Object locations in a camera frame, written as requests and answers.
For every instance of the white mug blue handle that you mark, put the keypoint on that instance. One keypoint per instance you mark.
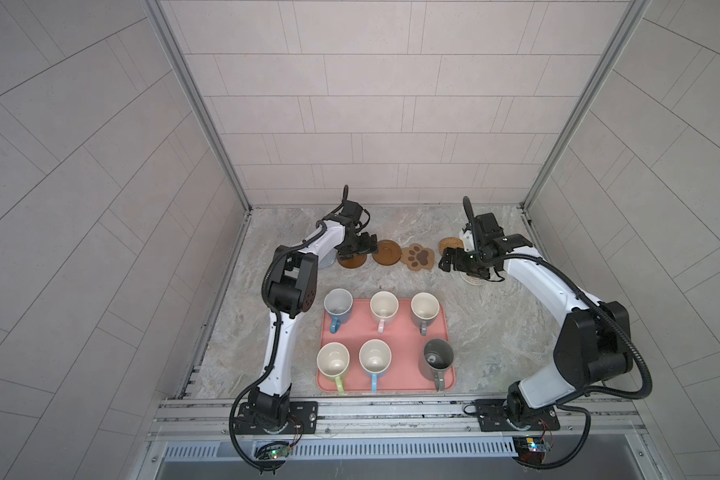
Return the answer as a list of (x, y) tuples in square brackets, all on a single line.
[(375, 358)]

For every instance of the left circuit board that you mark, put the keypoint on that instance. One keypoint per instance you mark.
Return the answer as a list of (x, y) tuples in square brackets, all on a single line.
[(274, 451)]

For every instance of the circuit board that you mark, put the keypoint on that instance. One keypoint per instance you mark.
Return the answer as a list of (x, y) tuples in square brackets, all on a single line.
[(531, 450), (274, 451)]

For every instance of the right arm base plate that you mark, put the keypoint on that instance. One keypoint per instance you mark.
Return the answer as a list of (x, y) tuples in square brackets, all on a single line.
[(492, 416)]

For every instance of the rattan woven round coaster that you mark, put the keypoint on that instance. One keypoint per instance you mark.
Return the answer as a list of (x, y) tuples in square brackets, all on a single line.
[(450, 242)]

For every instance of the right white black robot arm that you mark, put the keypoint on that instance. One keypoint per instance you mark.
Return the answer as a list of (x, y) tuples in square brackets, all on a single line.
[(594, 352)]

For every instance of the dark grey mug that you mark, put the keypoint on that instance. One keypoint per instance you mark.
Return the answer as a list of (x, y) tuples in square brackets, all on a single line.
[(436, 359)]

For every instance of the cork paw print coaster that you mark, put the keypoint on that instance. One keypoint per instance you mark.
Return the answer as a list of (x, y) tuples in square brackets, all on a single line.
[(417, 257)]

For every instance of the aluminium mounting rail frame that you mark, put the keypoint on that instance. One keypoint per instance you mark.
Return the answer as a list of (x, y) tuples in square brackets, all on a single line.
[(624, 438)]

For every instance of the blue floral mug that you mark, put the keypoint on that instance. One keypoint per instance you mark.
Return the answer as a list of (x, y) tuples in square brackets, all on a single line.
[(338, 305)]

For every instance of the brown wooden coaster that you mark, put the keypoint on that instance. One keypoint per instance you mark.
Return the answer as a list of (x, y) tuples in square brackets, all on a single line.
[(388, 253), (354, 262)]

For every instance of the grey woven round coaster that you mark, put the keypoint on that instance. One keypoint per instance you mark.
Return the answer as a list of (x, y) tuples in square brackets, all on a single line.
[(327, 260)]

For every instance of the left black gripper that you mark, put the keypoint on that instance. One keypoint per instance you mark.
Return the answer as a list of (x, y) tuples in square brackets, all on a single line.
[(364, 247)]

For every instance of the right circuit board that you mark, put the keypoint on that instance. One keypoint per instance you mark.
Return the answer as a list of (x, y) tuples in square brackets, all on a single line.
[(531, 450)]

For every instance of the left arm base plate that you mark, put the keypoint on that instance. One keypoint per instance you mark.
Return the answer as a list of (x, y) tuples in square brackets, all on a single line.
[(298, 418)]

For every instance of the white mug green handle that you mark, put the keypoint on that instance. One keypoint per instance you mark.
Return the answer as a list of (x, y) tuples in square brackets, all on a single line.
[(333, 361)]

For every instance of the pink rectangular tray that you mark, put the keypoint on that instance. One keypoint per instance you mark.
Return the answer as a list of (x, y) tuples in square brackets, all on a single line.
[(405, 346)]

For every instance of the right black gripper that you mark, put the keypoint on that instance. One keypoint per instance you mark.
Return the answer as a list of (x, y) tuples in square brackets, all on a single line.
[(457, 261)]

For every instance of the white mug grey handle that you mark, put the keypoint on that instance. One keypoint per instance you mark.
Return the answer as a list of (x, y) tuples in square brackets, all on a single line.
[(424, 310)]

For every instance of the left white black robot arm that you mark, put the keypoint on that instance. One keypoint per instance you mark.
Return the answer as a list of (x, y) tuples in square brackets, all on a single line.
[(289, 289)]

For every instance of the white mug pink handle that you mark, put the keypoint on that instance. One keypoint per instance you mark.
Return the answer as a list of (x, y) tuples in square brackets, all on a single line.
[(384, 307)]

